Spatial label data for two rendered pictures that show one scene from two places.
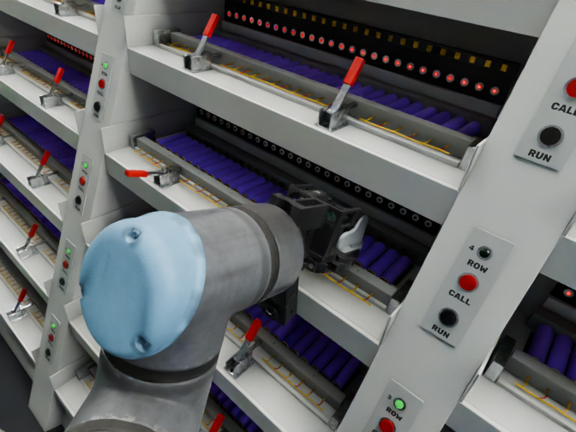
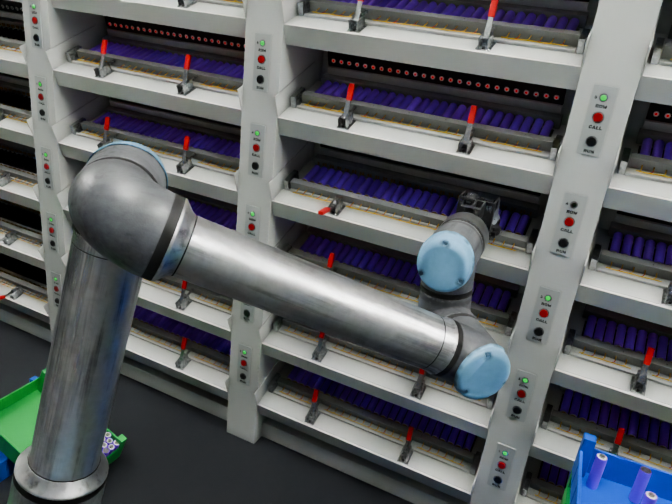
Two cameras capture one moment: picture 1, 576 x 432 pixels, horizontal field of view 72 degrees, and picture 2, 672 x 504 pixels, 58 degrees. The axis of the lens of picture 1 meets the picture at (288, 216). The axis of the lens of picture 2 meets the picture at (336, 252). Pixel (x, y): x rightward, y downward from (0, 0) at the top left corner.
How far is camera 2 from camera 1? 79 cm
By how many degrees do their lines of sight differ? 8
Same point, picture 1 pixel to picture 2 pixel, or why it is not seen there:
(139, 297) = (456, 265)
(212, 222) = (460, 229)
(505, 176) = (575, 163)
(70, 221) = not seen: hidden behind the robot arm
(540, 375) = (617, 258)
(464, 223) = (560, 191)
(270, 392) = not seen: hidden behind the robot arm
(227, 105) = (384, 148)
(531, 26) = (570, 85)
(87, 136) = (247, 191)
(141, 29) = (283, 100)
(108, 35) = (253, 109)
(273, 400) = not seen: hidden behind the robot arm
